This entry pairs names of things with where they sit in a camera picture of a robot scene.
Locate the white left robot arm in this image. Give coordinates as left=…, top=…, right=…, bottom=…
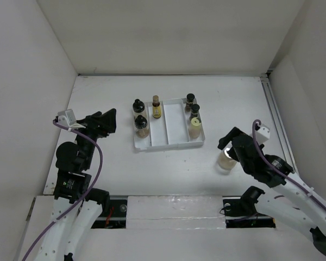
left=23, top=108, right=116, bottom=260

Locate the black cap cream bottle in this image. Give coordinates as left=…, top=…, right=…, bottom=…
left=132, top=99, right=147, bottom=120

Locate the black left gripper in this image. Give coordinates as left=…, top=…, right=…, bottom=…
left=71, top=108, right=116, bottom=169

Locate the white divided organizer tray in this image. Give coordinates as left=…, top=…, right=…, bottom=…
left=134, top=98, right=205, bottom=152

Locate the small brown spice jar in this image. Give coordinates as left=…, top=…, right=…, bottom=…
left=185, top=93, right=195, bottom=112

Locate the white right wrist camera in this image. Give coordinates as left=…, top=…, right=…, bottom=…
left=250, top=123, right=271, bottom=145

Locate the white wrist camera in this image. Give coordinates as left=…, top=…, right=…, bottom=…
left=55, top=109, right=77, bottom=128
left=250, top=123, right=271, bottom=145

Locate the yellow cap powder bottle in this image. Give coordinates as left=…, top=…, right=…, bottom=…
left=189, top=117, right=202, bottom=139

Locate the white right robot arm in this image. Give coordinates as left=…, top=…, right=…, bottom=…
left=218, top=126, right=326, bottom=256

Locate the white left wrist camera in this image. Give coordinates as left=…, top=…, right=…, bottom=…
left=55, top=109, right=77, bottom=128

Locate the yellow sauce bottle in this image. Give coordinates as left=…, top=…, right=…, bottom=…
left=152, top=95, right=161, bottom=119

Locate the black cap brown bottle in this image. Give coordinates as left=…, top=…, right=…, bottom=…
left=134, top=115, right=149, bottom=138

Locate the large clear glass jar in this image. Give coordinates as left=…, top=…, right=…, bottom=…
left=217, top=145, right=237, bottom=171

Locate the aluminium side rail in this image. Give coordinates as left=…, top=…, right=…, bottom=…
left=260, top=73, right=299, bottom=175

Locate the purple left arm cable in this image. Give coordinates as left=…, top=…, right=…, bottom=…
left=21, top=119, right=103, bottom=261

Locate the black cap spice jar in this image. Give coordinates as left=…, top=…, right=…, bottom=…
left=190, top=104, right=200, bottom=120

